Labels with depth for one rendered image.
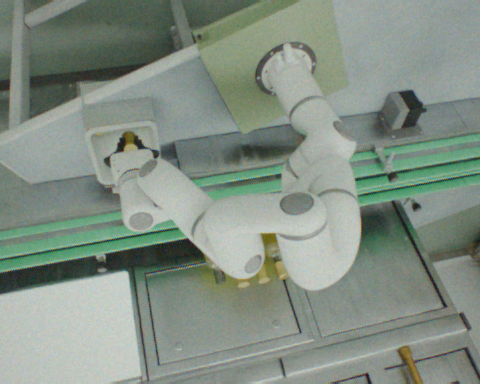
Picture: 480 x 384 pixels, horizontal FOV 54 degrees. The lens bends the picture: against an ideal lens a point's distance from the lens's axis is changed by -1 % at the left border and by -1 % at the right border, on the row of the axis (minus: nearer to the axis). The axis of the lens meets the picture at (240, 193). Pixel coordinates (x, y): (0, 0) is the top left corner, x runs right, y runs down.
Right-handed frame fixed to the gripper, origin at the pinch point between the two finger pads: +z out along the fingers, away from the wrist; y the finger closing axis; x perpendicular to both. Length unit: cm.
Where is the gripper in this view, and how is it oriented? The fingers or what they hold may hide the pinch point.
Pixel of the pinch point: (130, 145)
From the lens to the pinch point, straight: 122.6
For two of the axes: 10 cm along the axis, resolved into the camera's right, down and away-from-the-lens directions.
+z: -2.6, -6.3, 7.3
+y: 9.7, -1.6, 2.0
